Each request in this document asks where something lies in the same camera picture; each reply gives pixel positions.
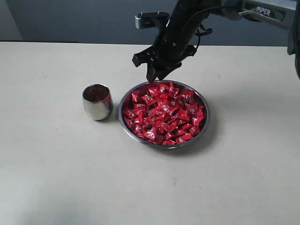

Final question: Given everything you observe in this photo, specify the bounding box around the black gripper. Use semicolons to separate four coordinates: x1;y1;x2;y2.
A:
132;7;211;82

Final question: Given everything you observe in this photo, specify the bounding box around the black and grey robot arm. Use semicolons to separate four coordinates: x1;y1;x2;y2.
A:
132;0;300;83

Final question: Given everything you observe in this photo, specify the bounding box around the stainless steel bowl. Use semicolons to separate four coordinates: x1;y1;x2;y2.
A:
118;79;211;150

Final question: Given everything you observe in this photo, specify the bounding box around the pile of red wrapped candies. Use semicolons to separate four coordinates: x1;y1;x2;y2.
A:
121;82;206;146

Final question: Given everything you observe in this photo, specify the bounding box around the stainless steel cup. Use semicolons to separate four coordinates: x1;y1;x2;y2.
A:
82;84;113;120

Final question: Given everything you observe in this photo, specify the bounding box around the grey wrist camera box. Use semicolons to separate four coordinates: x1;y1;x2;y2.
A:
135;11;170;30

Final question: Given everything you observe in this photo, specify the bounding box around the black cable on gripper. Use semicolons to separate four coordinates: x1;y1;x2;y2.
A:
180;6;235;51

